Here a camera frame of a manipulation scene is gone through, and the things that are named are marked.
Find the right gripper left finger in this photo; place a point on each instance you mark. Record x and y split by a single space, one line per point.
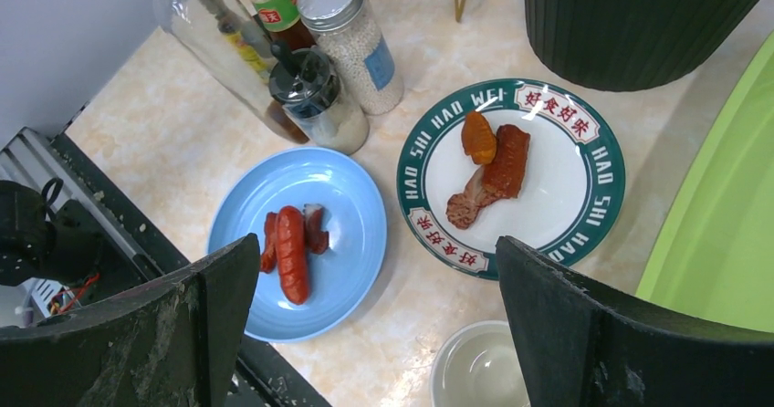
172 341

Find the red sausage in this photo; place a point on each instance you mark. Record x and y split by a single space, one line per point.
290 234

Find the black plastic trash bin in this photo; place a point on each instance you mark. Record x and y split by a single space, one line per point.
629 45

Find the sauce bottle yellow cap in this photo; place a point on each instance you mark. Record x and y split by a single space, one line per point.
281 19

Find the blue plastic plate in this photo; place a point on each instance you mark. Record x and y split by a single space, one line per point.
354 216

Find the roasted meat pieces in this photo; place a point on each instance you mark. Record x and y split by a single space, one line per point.
501 156

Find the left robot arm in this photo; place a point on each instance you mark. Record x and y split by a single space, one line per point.
38 242

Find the green plastic tray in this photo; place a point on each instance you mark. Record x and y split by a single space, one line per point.
713 257

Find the white plate green rim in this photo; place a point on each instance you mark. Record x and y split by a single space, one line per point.
573 183

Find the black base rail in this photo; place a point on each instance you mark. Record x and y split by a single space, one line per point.
135 252

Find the silver lid spice jar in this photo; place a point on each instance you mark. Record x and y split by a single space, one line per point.
348 32

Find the black lid seasoning jar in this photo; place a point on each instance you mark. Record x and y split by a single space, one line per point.
306 85

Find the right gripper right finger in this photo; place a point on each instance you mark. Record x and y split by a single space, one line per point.
581 342

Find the pink cup white inside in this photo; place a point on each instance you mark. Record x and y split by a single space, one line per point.
478 366

